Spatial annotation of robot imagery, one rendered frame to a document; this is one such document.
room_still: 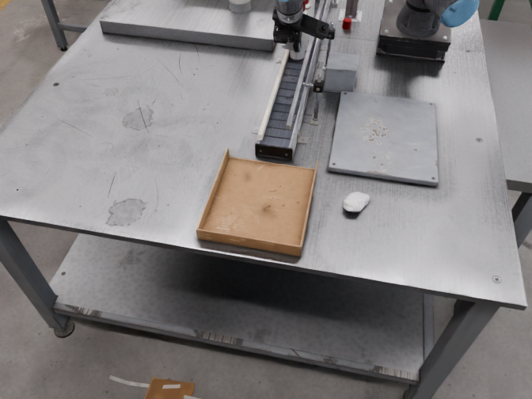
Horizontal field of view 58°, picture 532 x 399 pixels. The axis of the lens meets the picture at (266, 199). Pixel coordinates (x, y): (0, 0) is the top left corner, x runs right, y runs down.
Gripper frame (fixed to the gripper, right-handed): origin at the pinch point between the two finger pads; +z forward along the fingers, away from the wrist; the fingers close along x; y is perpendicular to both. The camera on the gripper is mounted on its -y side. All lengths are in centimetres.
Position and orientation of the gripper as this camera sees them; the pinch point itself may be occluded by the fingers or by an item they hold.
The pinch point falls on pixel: (299, 48)
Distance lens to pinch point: 165.5
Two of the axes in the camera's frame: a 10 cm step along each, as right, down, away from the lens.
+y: -9.8, -1.5, 1.3
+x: -1.8, 9.7, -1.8
